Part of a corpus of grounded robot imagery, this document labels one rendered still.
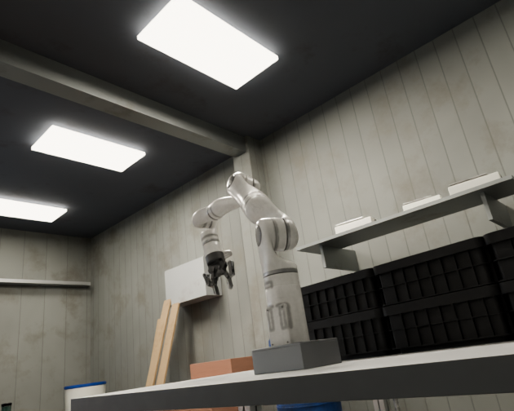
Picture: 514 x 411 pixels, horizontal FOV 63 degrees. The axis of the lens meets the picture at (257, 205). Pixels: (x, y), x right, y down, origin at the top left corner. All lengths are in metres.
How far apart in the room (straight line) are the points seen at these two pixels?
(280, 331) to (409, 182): 3.59
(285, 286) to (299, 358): 0.18
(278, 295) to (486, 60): 3.88
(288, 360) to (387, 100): 4.14
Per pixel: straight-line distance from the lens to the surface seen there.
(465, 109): 4.53
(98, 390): 7.62
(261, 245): 1.11
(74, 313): 9.02
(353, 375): 0.66
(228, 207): 1.61
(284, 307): 1.06
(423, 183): 4.46
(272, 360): 1.04
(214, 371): 4.97
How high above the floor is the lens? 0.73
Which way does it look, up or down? 20 degrees up
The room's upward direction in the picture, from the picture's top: 8 degrees counter-clockwise
